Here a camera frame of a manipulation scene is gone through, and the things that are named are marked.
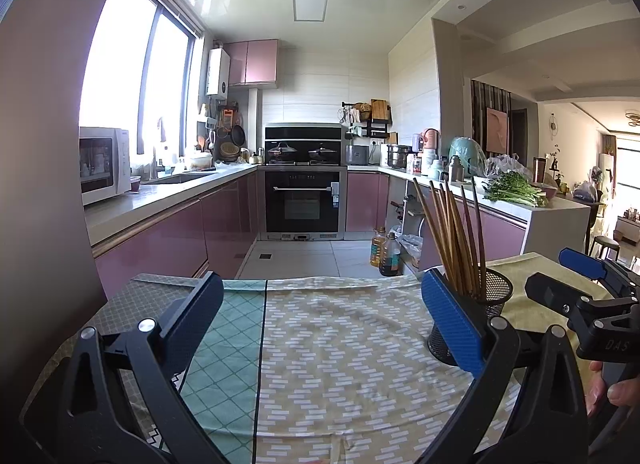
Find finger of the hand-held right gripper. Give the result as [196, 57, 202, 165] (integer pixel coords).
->
[558, 247, 640, 295]
[525, 272, 640, 335]

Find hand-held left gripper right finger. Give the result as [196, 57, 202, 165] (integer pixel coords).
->
[419, 269, 591, 464]

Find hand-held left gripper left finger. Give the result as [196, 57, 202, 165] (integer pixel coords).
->
[20, 271, 225, 464]

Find black mesh utensil holder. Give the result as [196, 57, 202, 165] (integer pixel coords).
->
[427, 266, 513, 367]

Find bunch of wooden chopsticks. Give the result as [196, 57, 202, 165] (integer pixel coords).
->
[411, 176, 488, 302]

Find person's right hand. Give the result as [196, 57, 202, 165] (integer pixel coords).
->
[585, 361, 640, 417]

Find round stool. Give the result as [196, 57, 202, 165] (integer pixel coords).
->
[591, 236, 620, 259]

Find yellow zigzag-edged cloth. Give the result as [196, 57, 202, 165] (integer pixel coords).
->
[487, 252, 616, 339]

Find pink base cabinet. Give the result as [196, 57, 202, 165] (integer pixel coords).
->
[346, 171, 390, 233]
[90, 169, 259, 297]
[417, 189, 528, 269]

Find cooking oil bottles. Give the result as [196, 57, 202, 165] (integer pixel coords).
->
[380, 232, 402, 277]

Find bunch of green vegetables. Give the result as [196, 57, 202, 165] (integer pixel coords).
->
[482, 171, 548, 209]

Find yellow cooking oil bottle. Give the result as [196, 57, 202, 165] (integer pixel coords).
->
[370, 227, 389, 267]

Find patchwork patterned tablecloth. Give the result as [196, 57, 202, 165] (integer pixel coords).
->
[50, 271, 521, 464]

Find clear plastic bag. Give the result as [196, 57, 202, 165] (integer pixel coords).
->
[485, 154, 526, 179]

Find steel kitchen sink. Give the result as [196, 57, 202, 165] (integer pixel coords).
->
[142, 171, 211, 185]

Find black integrated stove oven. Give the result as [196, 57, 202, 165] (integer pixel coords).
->
[257, 122, 349, 242]

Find pale green kitchen appliance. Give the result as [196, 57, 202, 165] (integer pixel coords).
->
[448, 137, 488, 179]

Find steel faucet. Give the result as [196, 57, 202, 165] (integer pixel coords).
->
[149, 144, 166, 179]

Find steel steamer pot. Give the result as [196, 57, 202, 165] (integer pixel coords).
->
[386, 144, 412, 169]

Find white microwave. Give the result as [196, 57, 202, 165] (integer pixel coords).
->
[79, 127, 132, 206]

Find white water heater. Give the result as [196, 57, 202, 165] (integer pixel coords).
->
[206, 48, 231, 96]

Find kitchen window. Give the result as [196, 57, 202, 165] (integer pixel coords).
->
[77, 0, 206, 155]

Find ceiling light panel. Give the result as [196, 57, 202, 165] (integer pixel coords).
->
[292, 0, 330, 22]

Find framed wall painting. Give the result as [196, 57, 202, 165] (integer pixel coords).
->
[486, 107, 509, 155]

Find black wall spice rack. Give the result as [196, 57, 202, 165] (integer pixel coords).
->
[349, 116, 393, 141]

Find pink wall cabinet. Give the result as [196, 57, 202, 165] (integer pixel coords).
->
[223, 38, 279, 87]

